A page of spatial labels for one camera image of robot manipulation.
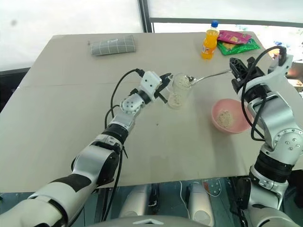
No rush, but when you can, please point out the pink snack packet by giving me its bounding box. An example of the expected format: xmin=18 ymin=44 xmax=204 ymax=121
xmin=217 ymin=30 xmax=252 ymax=44

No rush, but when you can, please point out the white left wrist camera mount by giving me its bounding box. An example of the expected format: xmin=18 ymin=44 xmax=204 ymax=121
xmin=139 ymin=71 xmax=164 ymax=103

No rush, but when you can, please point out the silver metal spoon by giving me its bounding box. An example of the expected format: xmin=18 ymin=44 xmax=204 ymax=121
xmin=184 ymin=69 xmax=234 ymax=85

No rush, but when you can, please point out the grey robot torso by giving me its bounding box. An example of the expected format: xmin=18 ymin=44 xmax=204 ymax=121
xmin=85 ymin=214 xmax=197 ymax=227

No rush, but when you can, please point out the oatmeal heap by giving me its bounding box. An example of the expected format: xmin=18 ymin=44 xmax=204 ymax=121
xmin=168 ymin=92 xmax=186 ymax=107
xmin=217 ymin=111 xmax=234 ymax=128

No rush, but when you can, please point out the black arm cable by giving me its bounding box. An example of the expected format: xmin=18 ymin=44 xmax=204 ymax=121
xmin=239 ymin=45 xmax=288 ymax=142
xmin=103 ymin=68 xmax=146 ymax=223

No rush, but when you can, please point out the dark window frame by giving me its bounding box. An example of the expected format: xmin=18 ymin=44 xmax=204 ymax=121
xmin=137 ymin=0 xmax=303 ymax=34

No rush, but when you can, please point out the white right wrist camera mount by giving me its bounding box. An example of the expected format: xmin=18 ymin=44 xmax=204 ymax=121
xmin=242 ymin=53 xmax=294 ymax=92

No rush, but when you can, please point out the black furniture block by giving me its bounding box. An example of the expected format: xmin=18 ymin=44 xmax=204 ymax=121
xmin=0 ymin=67 xmax=31 ymax=114

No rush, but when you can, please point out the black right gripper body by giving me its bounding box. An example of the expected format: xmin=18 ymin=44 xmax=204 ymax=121
xmin=231 ymin=56 xmax=265 ymax=95

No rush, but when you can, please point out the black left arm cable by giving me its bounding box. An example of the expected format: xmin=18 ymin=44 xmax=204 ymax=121
xmin=103 ymin=68 xmax=146 ymax=223

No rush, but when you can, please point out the brown cardboard box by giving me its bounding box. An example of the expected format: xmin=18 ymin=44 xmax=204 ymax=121
xmin=289 ymin=78 xmax=303 ymax=91

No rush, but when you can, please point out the white floor cable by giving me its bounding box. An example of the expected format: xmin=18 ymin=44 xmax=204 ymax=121
xmin=178 ymin=181 xmax=190 ymax=215

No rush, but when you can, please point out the clear glass mug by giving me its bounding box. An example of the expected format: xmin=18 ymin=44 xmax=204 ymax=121
xmin=165 ymin=72 xmax=193 ymax=110

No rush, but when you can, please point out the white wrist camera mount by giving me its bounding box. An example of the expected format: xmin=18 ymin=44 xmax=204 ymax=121
xmin=242 ymin=53 xmax=294 ymax=92
xmin=139 ymin=71 xmax=164 ymax=103

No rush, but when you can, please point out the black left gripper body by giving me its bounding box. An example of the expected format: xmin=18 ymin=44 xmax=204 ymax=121
xmin=155 ymin=78 xmax=170 ymax=98

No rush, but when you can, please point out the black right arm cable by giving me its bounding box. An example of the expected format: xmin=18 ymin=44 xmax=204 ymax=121
xmin=239 ymin=45 xmax=288 ymax=142

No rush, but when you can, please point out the orange soda bottle blue cap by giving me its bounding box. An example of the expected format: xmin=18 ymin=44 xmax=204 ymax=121
xmin=200 ymin=20 xmax=220 ymax=61

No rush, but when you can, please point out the silver rounded robot leg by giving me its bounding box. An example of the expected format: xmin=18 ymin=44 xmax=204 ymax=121
xmin=119 ymin=184 xmax=152 ymax=218
xmin=187 ymin=182 xmax=215 ymax=227

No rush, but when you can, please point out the grey checked cloth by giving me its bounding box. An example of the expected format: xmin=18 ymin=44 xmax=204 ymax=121
xmin=90 ymin=34 xmax=137 ymax=57

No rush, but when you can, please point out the green snack packet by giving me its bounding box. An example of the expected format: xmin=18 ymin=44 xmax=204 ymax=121
xmin=217 ymin=39 xmax=261 ymax=56

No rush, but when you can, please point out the pink plastic bowl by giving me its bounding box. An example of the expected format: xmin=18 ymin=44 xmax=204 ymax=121
xmin=211 ymin=98 xmax=253 ymax=135

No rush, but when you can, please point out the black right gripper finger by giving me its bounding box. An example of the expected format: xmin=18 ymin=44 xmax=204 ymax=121
xmin=231 ymin=70 xmax=247 ymax=82
xmin=229 ymin=56 xmax=245 ymax=71

